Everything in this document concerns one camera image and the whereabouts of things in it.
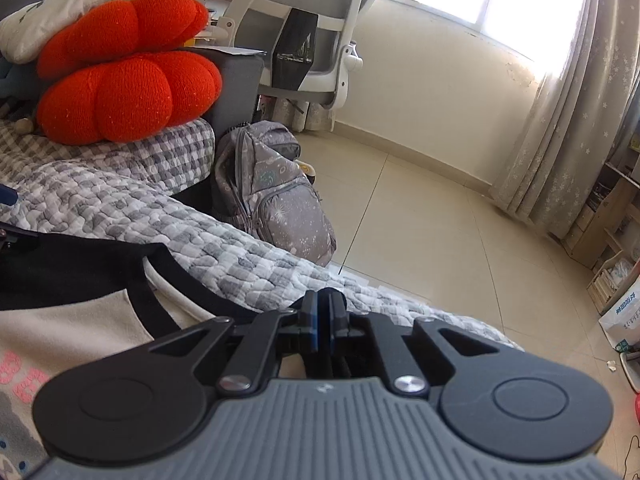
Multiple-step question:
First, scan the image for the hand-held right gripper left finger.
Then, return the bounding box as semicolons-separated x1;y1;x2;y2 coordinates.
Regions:
150;290;322;397

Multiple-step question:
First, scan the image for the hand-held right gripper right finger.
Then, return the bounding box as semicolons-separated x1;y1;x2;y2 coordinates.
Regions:
322;287;496;397

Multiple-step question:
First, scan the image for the black and cream raglan sweater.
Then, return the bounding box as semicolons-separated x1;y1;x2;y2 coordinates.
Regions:
0;230;308;480

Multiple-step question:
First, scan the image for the blue plush doll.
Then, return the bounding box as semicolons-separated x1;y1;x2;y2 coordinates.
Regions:
0;55;51;136

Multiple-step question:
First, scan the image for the grey white quilted blanket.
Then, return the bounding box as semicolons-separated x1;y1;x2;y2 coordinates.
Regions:
0;160;523;353

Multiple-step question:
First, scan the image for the grey patterned backpack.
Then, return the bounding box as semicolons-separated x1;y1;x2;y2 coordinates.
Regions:
212;120;338;268

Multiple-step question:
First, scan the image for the small white yellow object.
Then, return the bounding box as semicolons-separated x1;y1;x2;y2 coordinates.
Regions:
295;157;317;186

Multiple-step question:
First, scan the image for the orange pumpkin cushion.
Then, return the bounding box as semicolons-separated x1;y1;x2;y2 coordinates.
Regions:
36;50;223;143
36;0;210;80

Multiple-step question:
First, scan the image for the white printed pillow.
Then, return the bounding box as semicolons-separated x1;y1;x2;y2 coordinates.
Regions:
0;0;176;65

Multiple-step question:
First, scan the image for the grey fabric sofa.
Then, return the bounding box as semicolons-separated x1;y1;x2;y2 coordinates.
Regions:
0;0;266;226

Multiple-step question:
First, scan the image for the white paper sheet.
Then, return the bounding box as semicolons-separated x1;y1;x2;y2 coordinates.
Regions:
192;46;268;57

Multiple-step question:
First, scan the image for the black paper bag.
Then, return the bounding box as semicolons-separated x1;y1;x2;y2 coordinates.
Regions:
272;8;319;92

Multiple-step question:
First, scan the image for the box of books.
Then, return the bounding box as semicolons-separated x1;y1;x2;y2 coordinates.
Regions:
586;252;638;312

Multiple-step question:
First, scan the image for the white box with blue print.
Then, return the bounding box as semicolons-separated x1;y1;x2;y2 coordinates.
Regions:
597;285;640;352

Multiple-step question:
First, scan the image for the wooden shelf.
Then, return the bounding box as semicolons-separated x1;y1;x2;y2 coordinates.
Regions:
565;135;640;273

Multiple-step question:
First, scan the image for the beige star patterned curtain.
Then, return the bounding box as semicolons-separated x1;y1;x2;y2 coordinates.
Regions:
492;0;640;241

